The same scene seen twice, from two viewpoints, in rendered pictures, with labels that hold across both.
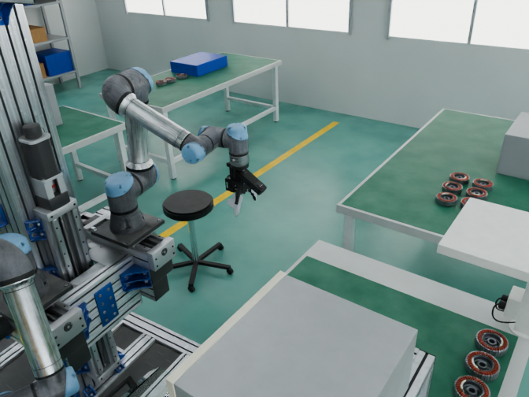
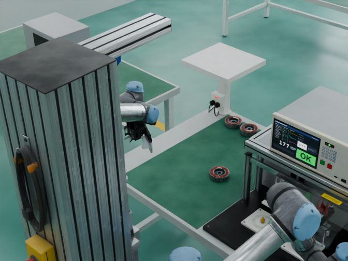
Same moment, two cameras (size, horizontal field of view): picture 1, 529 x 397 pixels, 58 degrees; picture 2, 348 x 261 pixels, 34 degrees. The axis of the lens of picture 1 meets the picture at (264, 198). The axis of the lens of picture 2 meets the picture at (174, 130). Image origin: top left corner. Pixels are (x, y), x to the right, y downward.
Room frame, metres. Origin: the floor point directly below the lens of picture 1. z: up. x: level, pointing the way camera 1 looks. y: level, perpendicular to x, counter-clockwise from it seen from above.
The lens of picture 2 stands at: (1.13, 2.30, 2.71)
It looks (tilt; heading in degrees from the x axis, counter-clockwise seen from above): 33 degrees down; 279
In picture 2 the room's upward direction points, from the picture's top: 1 degrees counter-clockwise
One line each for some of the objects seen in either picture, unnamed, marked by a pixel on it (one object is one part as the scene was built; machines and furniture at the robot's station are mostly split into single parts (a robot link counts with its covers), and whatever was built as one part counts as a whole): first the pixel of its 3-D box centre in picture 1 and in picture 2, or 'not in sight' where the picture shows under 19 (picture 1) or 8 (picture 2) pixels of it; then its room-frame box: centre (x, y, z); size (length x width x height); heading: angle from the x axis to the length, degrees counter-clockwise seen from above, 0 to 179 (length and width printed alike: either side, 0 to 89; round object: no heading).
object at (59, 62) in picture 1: (51, 61); not in sight; (7.42, 3.14, 0.43); 0.42 x 0.42 x 0.30; 53
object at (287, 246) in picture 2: not in sight; (303, 247); (0.86, 0.26, 0.78); 0.15 x 0.15 x 0.01; 53
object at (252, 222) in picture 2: not in sight; (262, 222); (1.05, 0.12, 0.78); 0.15 x 0.15 x 0.01; 53
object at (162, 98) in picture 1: (201, 108); not in sight; (5.14, 0.66, 0.37); 1.90 x 0.90 x 0.75; 143
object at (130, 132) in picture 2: (238, 176); (135, 125); (1.67, 0.10, 1.29); 0.09 x 0.08 x 0.12; 57
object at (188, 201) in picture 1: (194, 234); not in sight; (2.78, 0.50, 0.28); 0.54 x 0.49 x 0.56; 53
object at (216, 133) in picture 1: (212, 138); (124, 105); (1.69, 0.19, 1.45); 0.11 x 0.11 x 0.08; 65
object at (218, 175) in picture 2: not in sight; (219, 173); (1.29, -0.27, 0.77); 0.11 x 0.11 x 0.04
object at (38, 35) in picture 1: (25, 35); not in sight; (7.20, 3.33, 0.87); 0.42 x 0.40 x 0.19; 142
